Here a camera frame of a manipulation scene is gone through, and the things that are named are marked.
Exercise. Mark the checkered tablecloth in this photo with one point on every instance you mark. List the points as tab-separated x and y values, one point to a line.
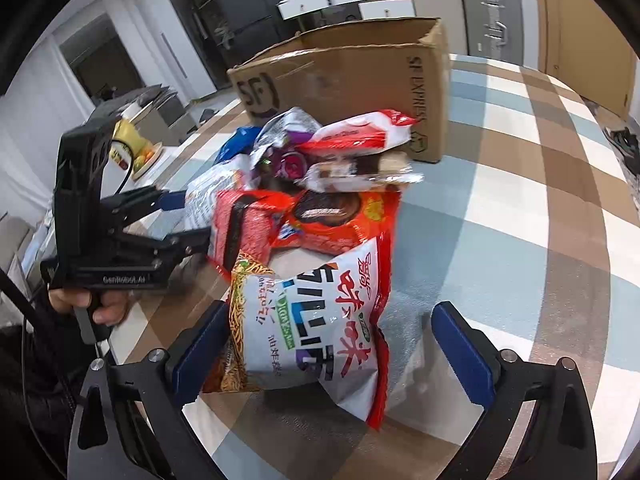
500	210

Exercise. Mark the person's left hand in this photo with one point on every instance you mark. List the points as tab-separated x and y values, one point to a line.
110	310

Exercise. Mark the brown cardboard box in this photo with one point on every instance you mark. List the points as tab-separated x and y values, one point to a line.
350	70

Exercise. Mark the white noodle snack packet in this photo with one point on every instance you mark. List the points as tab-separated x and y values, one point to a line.
310	330

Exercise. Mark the white drawer cabinet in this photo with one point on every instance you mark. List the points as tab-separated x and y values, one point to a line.
385	9

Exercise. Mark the white text-printed packet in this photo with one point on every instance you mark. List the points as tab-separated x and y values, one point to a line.
210	195

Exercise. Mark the yellow printed bag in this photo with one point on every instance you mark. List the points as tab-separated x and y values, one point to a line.
127	137

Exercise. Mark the wooden door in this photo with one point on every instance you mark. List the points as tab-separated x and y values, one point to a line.
580	35

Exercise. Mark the red packet with black stripe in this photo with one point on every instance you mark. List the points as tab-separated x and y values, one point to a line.
250	230

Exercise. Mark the black refrigerator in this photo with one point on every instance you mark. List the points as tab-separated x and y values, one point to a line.
240	10

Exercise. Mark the person's left forearm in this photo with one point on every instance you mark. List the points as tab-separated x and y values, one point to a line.
40	400

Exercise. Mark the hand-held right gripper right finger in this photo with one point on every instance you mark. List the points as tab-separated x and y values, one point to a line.
462	355

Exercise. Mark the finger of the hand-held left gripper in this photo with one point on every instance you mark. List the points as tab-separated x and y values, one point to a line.
185	242
172	201

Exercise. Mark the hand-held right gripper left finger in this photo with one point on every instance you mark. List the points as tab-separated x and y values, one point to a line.
197	355

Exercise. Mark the pair of dark shoes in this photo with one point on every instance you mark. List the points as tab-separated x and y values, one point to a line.
622	145

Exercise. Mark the silver and purple packet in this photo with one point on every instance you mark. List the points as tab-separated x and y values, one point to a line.
280	130

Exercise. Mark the clear brown biscuit packet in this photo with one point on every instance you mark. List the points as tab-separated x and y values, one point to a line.
360	170

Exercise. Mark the orange red bowl-print packet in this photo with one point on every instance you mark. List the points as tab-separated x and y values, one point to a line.
340	225

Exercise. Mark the silver suitcase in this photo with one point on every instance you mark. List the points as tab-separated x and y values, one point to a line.
492	20

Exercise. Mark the blue snack packet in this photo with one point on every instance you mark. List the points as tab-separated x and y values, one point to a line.
237	142

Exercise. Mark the white and red packet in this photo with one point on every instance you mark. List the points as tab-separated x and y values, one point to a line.
355	132

